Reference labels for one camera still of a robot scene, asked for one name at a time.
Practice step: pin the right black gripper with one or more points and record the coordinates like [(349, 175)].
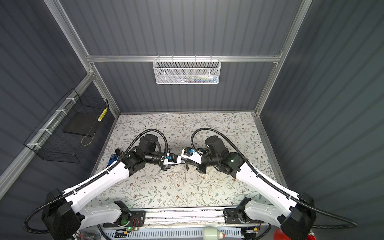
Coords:
[(199, 167)]

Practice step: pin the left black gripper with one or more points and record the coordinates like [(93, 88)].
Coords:
[(165, 168)]

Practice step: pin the metal perforated ring disc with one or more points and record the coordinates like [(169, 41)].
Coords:
[(186, 172)]

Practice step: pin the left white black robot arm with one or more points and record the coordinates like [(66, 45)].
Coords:
[(65, 212)]

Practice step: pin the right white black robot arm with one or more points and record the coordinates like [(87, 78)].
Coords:
[(295, 214)]

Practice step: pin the blue black tool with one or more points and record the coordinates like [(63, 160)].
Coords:
[(115, 158)]

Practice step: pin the white cylinder canister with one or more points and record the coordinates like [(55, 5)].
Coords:
[(211, 233)]

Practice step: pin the yellow marker in basket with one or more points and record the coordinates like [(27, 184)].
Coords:
[(102, 115)]

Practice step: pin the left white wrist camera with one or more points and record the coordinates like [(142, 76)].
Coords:
[(172, 159)]

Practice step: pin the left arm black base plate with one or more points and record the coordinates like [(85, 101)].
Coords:
[(133, 219)]

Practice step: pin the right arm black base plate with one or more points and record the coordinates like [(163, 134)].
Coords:
[(231, 217)]

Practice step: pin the white slotted cable duct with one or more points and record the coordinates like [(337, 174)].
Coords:
[(171, 234)]

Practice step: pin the white mesh wall basket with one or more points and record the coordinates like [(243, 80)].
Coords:
[(194, 71)]

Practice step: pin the black wire wall basket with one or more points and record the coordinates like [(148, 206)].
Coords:
[(70, 131)]

